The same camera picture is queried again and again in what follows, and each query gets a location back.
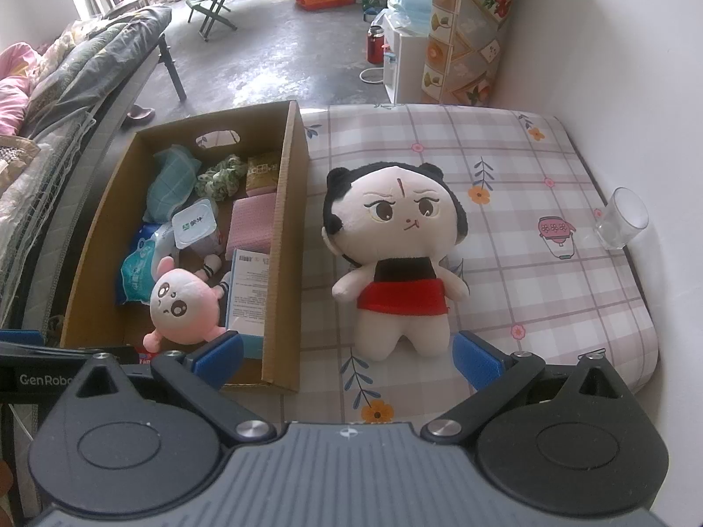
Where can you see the white yogurt cup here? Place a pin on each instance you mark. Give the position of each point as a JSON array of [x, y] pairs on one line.
[[192, 222]]

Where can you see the green white scrunchie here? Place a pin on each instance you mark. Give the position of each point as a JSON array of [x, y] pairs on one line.
[[219, 175]]

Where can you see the folding bed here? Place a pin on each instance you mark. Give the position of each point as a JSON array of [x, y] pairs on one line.
[[55, 175]]

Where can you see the grey patterned quilt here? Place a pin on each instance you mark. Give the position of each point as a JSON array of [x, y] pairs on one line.
[[99, 60]]

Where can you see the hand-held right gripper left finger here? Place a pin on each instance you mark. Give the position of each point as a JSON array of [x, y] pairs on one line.
[[219, 351]]

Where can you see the teal checked towel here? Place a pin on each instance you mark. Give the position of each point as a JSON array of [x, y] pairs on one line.
[[173, 181]]

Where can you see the pink quilt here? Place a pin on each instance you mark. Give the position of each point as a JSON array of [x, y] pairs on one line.
[[16, 93]]

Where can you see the cardboard box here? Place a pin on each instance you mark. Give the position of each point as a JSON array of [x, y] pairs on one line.
[[291, 230]]

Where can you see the pink plush toy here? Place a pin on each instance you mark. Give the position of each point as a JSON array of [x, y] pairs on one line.
[[181, 296]]

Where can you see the blue white tissue packet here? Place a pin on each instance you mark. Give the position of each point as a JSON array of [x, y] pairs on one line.
[[140, 263]]

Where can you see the patterned rolled mat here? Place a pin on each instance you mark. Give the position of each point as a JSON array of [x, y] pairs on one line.
[[467, 38]]

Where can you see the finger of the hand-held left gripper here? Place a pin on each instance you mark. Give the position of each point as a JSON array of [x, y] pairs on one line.
[[66, 354]]

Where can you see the red toothpaste box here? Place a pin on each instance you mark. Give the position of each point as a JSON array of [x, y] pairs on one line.
[[144, 355]]

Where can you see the pink sponge cloth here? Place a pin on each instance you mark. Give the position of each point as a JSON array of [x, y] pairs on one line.
[[250, 225]]

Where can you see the white cabinet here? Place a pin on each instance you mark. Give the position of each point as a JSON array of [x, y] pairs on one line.
[[409, 66]]

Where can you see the blue white paper box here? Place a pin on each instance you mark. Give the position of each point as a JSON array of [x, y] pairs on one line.
[[250, 291]]

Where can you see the brown slipper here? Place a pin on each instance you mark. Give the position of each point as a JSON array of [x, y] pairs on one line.
[[140, 114]]

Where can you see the clear glass cup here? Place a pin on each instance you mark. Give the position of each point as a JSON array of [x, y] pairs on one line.
[[623, 225]]

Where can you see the small gold box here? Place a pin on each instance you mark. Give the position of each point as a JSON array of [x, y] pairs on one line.
[[262, 174]]

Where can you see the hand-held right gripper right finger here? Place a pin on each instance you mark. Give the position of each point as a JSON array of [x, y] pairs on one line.
[[478, 357]]

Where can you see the red bottle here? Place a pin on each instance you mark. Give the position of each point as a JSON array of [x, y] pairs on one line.
[[375, 46]]

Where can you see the green folding stool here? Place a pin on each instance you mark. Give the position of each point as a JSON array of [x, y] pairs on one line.
[[211, 5]]

